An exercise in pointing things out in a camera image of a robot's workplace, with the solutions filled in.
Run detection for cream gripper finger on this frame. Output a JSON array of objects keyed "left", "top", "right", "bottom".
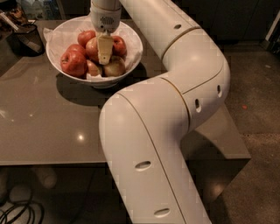
[{"left": 96, "top": 32, "right": 114, "bottom": 65}]

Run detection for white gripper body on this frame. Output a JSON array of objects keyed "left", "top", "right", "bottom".
[{"left": 90, "top": 3, "right": 122, "bottom": 33}]

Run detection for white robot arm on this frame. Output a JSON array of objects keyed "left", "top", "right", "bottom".
[{"left": 91, "top": 0, "right": 230, "bottom": 224}]

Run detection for red apple back right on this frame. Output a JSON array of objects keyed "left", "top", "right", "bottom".
[{"left": 113, "top": 36, "right": 127, "bottom": 57}]

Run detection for red apple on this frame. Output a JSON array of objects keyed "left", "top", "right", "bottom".
[
  {"left": 77, "top": 30, "right": 95, "bottom": 47},
  {"left": 66, "top": 44, "right": 87, "bottom": 57},
  {"left": 113, "top": 36, "right": 127, "bottom": 57},
  {"left": 60, "top": 51, "right": 88, "bottom": 77}
]

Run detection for large red-yellow centre apple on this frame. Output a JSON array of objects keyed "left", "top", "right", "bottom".
[{"left": 86, "top": 38, "right": 99, "bottom": 63}]

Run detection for red apple back left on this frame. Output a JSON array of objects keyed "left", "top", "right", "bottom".
[{"left": 77, "top": 30, "right": 95, "bottom": 47}]

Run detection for yellow-green apple front right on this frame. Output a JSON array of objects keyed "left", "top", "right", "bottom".
[{"left": 103, "top": 55, "right": 126, "bottom": 77}]

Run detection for small pale apple front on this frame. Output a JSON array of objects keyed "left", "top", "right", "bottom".
[{"left": 87, "top": 59, "right": 102, "bottom": 76}]

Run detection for red apple middle left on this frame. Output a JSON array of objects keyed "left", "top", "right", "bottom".
[{"left": 66, "top": 44, "right": 87, "bottom": 57}]

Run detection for red apple front left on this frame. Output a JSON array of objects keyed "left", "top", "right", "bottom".
[{"left": 60, "top": 51, "right": 88, "bottom": 77}]

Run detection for white paper bowl liner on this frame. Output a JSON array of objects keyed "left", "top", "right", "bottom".
[{"left": 43, "top": 14, "right": 144, "bottom": 83}]

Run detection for white ceramic bowl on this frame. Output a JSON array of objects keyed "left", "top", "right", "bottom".
[{"left": 45, "top": 15, "right": 144, "bottom": 89}]

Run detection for clear bottles in background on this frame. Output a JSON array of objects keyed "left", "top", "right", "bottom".
[{"left": 17, "top": 0, "right": 61, "bottom": 20}]

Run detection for black mesh basket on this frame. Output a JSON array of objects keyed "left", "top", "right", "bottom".
[{"left": 7, "top": 24, "right": 45, "bottom": 57}]

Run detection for patterned item behind basket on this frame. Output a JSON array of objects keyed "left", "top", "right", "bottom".
[{"left": 0, "top": 0, "right": 28, "bottom": 38}]

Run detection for black cable on floor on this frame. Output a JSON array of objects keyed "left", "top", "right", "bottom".
[{"left": 0, "top": 184, "right": 46, "bottom": 224}]

